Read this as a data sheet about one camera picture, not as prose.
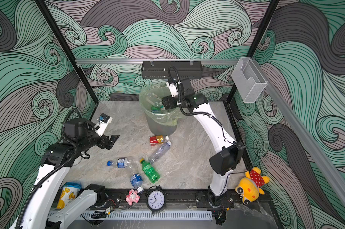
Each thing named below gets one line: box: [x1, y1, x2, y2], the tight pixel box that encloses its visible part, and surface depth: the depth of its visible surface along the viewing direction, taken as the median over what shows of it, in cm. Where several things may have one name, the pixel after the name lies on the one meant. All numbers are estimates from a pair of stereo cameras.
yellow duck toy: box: [234, 166, 270, 206], surface depth 74 cm
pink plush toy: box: [125, 188, 141, 206], surface depth 73 cm
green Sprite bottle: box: [139, 158, 161, 184], surface depth 81 cm
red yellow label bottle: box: [149, 134, 170, 147], surface depth 94 cm
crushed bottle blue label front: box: [130, 173, 144, 194], surface depth 76 cm
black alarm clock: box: [145, 184, 167, 215], surface depth 73 cm
